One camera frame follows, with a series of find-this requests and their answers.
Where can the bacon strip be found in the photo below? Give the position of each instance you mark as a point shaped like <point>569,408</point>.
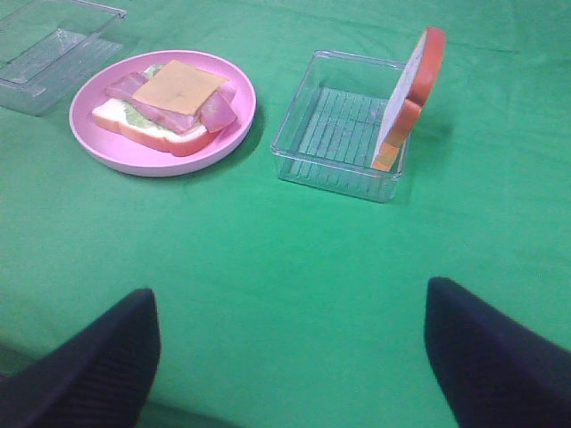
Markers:
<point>124,90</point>
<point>216,112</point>

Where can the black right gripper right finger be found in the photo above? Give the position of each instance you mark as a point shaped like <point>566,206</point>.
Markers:
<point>493,371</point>

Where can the bread slice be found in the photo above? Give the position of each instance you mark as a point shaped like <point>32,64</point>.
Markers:
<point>409,97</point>
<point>110,116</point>

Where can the yellow cheese slice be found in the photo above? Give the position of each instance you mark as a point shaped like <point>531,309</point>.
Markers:
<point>179,87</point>

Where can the clear right plastic container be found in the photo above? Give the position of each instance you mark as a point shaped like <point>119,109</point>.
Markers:
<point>328,136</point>

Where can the pink round plate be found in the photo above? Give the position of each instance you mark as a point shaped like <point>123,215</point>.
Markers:
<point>120,153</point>

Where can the green lettuce leaf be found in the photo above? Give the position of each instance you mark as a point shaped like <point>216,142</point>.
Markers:
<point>133,116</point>

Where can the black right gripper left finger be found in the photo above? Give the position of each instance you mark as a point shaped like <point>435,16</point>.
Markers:
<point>101,377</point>

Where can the clear left plastic container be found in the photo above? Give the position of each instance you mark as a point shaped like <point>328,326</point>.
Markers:
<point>48,47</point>

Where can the clear plastic container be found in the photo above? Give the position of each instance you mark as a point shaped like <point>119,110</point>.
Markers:
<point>328,136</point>
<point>48,47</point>

